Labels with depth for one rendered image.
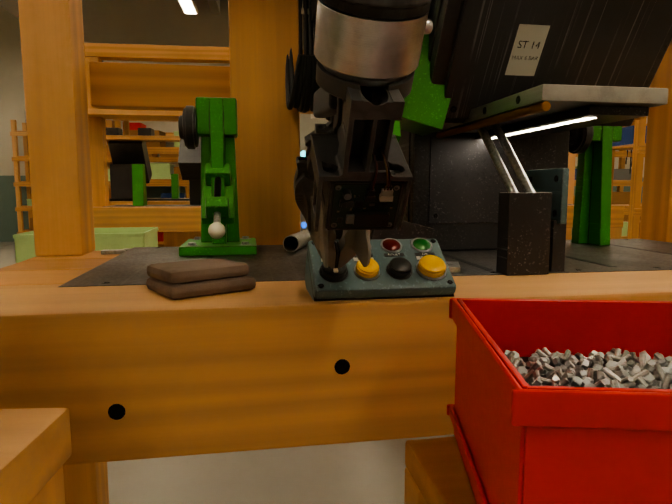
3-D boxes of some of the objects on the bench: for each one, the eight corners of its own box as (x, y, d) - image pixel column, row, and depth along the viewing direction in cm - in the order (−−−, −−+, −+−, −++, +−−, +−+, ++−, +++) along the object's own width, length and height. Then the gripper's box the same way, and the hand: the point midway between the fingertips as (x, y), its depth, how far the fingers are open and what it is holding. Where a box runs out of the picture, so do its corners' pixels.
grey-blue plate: (567, 272, 72) (573, 167, 71) (554, 272, 72) (559, 167, 70) (531, 262, 82) (535, 170, 80) (519, 262, 81) (523, 170, 80)
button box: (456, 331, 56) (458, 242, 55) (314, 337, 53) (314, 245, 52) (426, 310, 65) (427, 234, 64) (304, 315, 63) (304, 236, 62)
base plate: (842, 277, 80) (844, 264, 79) (57, 303, 62) (56, 285, 62) (640, 247, 121) (640, 238, 121) (133, 257, 103) (133, 246, 103)
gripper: (310, 94, 34) (295, 316, 48) (445, 98, 35) (392, 312, 49) (299, 43, 40) (289, 252, 54) (414, 49, 42) (375, 251, 56)
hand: (336, 252), depth 53 cm, fingers closed
